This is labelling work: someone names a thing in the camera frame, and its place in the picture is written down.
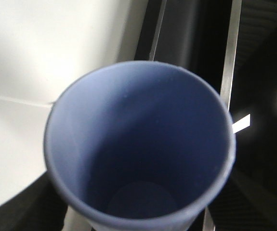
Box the light blue ribbed cup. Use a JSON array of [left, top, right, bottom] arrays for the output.
[[43, 61, 236, 231]]

